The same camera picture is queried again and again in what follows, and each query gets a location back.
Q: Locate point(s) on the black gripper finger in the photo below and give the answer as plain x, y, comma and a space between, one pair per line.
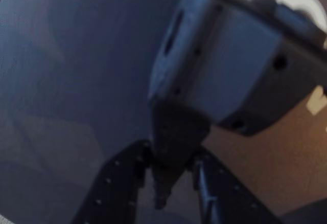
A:
117, 183
224, 198

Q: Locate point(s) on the grey WOWROBO mat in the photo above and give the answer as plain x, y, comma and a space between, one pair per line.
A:
64, 55

